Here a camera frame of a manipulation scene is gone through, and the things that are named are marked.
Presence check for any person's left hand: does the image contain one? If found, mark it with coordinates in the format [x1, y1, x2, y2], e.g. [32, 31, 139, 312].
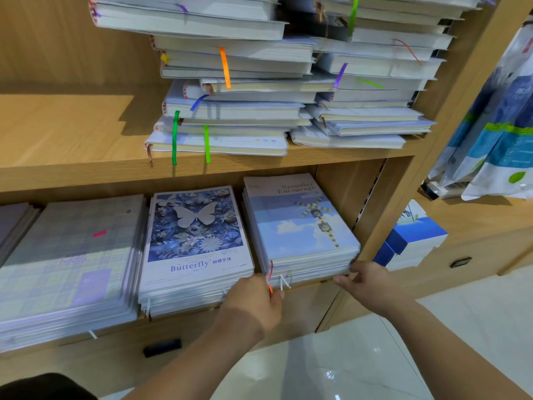
[218, 274, 284, 334]

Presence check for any person's right hand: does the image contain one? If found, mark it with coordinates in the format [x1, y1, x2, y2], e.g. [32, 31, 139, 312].
[333, 261, 413, 317]

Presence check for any blue butterfly cover notebook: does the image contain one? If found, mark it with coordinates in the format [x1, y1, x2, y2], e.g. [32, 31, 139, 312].
[137, 186, 255, 317]

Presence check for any sky cloud cover notebook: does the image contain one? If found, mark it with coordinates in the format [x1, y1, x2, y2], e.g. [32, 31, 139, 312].
[242, 172, 361, 288]

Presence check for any pastel grid pattern notebook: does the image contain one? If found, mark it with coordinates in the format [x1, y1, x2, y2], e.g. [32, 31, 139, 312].
[0, 194, 149, 353]

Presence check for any pile of small notebooks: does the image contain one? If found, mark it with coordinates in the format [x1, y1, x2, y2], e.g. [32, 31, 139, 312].
[87, 0, 484, 157]

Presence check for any large plain lilac notebook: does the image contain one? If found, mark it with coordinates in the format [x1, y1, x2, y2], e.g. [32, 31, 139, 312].
[0, 202, 41, 267]

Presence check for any wooden shelf unit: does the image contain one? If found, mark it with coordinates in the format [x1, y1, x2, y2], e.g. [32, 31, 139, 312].
[0, 0, 533, 388]

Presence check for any person's right forearm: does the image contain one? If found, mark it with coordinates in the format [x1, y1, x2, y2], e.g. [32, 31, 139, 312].
[379, 297, 533, 400]

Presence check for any person's left forearm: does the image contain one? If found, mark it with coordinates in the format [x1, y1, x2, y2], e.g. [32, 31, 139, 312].
[125, 316, 268, 400]

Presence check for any person's black clothing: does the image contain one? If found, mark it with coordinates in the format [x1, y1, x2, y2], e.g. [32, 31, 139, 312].
[0, 372, 99, 400]

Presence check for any blue white small box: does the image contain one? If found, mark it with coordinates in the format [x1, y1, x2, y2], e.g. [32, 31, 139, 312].
[373, 199, 448, 272]

